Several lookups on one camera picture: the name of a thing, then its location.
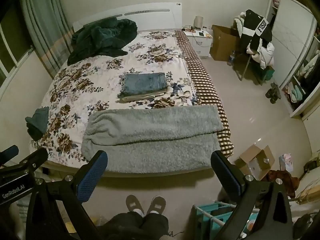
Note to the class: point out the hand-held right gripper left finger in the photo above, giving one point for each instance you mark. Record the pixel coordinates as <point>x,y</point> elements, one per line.
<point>91,180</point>

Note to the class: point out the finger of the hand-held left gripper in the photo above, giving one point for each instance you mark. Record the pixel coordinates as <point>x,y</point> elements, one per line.
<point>8,153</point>
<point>32,158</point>

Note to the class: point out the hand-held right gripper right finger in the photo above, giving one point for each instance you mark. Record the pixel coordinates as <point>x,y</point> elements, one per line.
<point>225,177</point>

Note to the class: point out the grey fluffy towel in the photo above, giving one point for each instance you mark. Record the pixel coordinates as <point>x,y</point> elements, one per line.
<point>150,135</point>

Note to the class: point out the folded beige pants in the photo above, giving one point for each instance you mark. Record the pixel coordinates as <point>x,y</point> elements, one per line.
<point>140,97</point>

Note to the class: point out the small open cardboard box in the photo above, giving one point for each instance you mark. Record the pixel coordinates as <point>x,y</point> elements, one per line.
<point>255,160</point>

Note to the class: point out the teal and white rack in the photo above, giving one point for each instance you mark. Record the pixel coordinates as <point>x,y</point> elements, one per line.
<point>212,212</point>

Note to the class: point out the dark teal folded cloth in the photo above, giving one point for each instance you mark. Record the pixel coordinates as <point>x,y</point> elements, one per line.
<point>38,121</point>

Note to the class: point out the person's left grey slipper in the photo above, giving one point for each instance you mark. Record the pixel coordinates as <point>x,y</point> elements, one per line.
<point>133,203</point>

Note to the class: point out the person's grey slipper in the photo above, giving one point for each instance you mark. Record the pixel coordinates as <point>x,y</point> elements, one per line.
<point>157,203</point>
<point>133,203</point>

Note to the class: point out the brown cloth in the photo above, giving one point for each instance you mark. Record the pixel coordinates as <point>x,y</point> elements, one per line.
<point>285,181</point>

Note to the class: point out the pastel packet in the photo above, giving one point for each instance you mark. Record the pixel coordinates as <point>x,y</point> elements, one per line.
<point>285,162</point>

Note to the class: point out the person's right grey slipper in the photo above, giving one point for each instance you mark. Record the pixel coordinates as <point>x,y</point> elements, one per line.
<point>157,203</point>

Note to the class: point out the dark shoe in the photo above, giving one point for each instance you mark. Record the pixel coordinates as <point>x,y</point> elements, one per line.
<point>276,93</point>
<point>269,93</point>

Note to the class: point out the brown checkered bedsheet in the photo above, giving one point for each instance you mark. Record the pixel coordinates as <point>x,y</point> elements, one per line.
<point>205,80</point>

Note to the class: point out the window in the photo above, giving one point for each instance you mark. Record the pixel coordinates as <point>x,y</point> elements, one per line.
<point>8,52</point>

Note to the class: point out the floral blanket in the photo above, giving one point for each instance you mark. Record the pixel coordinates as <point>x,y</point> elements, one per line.
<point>95,75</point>

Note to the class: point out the teal folded clothes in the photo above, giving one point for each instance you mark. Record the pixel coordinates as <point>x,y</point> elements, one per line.
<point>297,93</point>

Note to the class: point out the folded blue jeans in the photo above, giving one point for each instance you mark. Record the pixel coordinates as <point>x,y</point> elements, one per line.
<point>146,82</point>

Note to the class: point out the green box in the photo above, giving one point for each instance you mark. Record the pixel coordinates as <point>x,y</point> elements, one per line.
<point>268,73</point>

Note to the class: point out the metal chair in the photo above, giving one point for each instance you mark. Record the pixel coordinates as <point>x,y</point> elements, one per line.
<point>246,65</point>

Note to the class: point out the plastic water bottle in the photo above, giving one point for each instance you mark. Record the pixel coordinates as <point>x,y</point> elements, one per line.
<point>231,58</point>

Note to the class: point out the white garment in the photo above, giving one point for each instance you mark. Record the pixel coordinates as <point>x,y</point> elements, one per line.
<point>265,55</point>

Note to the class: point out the large cardboard box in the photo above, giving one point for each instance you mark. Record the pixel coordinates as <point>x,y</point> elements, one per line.
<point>222,43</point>

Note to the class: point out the green striped curtain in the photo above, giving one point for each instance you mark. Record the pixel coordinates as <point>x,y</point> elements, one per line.
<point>47,22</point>

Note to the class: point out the white nightstand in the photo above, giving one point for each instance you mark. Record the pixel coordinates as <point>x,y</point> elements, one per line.
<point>200,42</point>

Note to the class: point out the dark green blanket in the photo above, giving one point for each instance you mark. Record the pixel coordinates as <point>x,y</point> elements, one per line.
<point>102,37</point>

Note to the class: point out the black and white jacket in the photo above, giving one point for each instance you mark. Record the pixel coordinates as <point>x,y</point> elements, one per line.
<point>257,28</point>

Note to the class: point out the white wardrobe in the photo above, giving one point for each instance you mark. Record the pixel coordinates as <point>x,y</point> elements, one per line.
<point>292,37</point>

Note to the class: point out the white cylindrical container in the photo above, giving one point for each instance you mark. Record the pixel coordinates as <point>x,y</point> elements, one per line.
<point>198,22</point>

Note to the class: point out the white bed frame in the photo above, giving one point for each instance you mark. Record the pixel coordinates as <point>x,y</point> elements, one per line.
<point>150,15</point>

